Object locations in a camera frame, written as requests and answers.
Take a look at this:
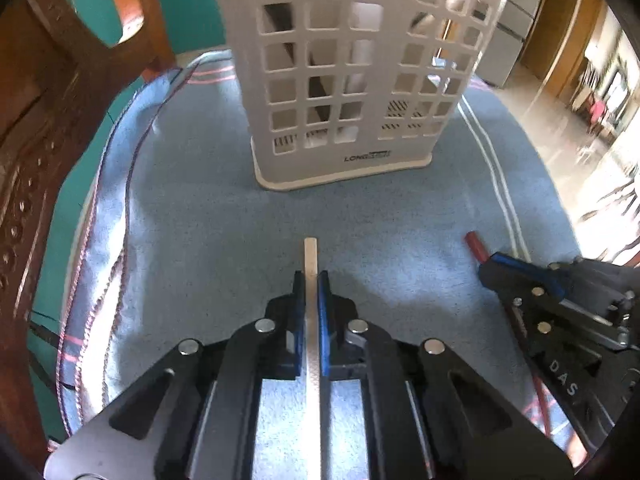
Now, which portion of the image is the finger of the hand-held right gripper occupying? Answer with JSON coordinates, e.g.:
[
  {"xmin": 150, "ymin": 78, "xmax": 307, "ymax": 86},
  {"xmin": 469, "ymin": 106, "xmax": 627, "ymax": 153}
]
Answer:
[
  {"xmin": 477, "ymin": 259, "xmax": 567, "ymax": 342},
  {"xmin": 495, "ymin": 254, "xmax": 629, "ymax": 304}
]

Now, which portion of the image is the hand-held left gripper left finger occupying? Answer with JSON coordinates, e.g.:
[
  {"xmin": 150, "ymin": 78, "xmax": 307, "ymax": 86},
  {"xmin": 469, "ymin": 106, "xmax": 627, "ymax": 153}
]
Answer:
[{"xmin": 44, "ymin": 270, "xmax": 307, "ymax": 480}]

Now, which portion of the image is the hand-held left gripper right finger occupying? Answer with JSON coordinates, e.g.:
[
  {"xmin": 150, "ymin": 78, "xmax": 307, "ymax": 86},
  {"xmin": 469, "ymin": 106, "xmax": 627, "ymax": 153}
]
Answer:
[{"xmin": 317, "ymin": 270, "xmax": 576, "ymax": 480}]

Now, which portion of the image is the silver metal chopstick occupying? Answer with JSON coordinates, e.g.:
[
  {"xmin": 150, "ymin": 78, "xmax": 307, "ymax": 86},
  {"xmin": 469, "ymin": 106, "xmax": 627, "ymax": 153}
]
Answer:
[{"xmin": 302, "ymin": 236, "xmax": 332, "ymax": 480}]

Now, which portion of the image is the red chopstick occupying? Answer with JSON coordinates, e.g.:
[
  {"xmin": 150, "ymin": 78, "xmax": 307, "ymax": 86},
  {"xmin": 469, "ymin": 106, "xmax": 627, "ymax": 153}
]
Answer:
[{"xmin": 462, "ymin": 230, "xmax": 557, "ymax": 441}]

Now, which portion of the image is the white plastic utensil basket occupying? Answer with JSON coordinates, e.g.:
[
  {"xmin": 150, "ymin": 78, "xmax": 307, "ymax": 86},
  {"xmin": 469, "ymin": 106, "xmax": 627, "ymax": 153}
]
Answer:
[{"xmin": 210, "ymin": 0, "xmax": 512, "ymax": 192}]

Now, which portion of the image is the blue striped cloth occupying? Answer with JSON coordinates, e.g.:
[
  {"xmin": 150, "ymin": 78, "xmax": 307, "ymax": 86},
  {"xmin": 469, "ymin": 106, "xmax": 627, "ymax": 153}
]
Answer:
[{"xmin": 47, "ymin": 50, "xmax": 590, "ymax": 480}]

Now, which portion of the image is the wooden door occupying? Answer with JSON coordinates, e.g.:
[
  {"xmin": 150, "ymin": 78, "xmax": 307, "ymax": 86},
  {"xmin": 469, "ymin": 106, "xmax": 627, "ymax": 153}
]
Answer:
[{"xmin": 520, "ymin": 0, "xmax": 607, "ymax": 107}]

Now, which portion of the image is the carved wooden chair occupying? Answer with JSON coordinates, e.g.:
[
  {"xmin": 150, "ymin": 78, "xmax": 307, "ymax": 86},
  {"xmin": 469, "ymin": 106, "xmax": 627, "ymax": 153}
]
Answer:
[{"xmin": 0, "ymin": 0, "xmax": 177, "ymax": 461}]

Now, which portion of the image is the teal cabinet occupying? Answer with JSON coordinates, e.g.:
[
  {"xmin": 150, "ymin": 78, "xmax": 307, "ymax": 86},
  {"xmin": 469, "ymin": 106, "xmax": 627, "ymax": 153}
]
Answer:
[{"xmin": 55, "ymin": 0, "xmax": 231, "ymax": 58}]

